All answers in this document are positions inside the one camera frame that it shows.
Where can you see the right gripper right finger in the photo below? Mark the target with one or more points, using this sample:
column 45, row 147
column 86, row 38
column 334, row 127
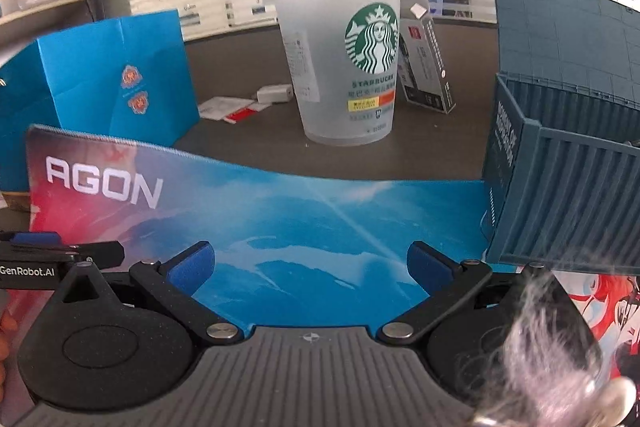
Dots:
column 451, row 287

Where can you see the small white charger box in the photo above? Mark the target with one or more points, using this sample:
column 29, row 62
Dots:
column 275, row 94

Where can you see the white red paper leaflet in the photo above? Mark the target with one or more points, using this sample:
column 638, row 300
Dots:
column 230, row 110

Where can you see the frosted Starbucks plastic cup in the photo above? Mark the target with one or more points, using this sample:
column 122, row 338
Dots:
column 342, row 57

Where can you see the person's left hand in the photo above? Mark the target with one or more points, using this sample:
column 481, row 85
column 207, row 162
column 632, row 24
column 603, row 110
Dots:
column 8, row 326

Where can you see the blue AGON mouse mat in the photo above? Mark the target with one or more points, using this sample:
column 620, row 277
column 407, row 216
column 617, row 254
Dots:
column 290, row 250

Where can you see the blue container storage box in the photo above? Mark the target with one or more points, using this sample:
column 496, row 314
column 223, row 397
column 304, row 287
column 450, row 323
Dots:
column 561, row 168

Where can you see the blue paper gift bag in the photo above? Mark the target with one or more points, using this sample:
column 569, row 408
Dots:
column 125, row 77

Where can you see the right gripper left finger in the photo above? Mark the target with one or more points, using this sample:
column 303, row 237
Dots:
column 169, row 287

